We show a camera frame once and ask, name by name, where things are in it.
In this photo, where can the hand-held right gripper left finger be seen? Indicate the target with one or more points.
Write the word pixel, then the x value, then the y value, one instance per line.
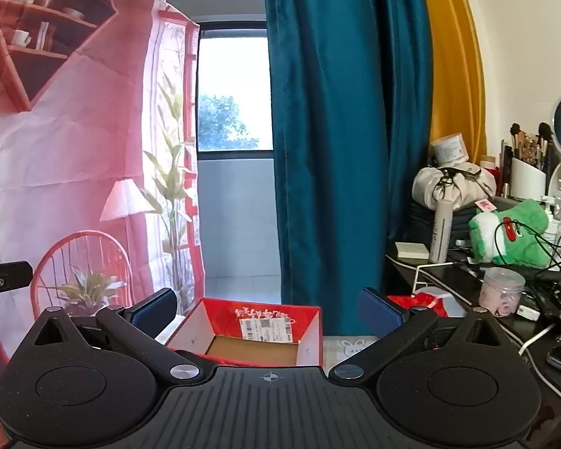
pixel 153 312

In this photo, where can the clear plastic jar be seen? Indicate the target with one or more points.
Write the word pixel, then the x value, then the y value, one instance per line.
pixel 502 292

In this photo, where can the red plastic bag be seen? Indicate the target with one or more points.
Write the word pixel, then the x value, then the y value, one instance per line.
pixel 402 301

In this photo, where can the pink card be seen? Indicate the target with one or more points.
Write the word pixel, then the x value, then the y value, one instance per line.
pixel 485 205

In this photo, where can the teal curtain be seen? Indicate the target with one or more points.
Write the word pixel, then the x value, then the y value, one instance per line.
pixel 346 126

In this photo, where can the window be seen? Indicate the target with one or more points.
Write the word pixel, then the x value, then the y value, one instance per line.
pixel 233 93

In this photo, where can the black case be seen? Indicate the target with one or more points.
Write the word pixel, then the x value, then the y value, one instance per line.
pixel 463 227

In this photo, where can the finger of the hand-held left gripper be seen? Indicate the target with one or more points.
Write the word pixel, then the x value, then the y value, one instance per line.
pixel 9 276

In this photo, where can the green plush toy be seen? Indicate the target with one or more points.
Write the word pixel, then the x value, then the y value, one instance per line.
pixel 523 217

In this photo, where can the sticky note pad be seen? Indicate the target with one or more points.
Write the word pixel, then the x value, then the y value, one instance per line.
pixel 411 249

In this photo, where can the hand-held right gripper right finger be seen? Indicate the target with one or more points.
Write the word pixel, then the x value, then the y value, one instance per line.
pixel 381 313

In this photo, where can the white brush holder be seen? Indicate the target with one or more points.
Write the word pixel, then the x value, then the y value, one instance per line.
pixel 528 180

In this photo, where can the rabbit print table mat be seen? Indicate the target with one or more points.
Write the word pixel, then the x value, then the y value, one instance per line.
pixel 350 348

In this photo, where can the bunch of makeup brushes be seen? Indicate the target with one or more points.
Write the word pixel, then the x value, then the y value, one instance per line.
pixel 526 145

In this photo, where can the yellow curtain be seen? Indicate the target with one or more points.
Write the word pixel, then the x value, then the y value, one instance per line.
pixel 453 70

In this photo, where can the red cardboard box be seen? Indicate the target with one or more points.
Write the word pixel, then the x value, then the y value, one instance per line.
pixel 262 311

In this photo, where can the white spray bottle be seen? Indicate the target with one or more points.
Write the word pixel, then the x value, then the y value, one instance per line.
pixel 442 234

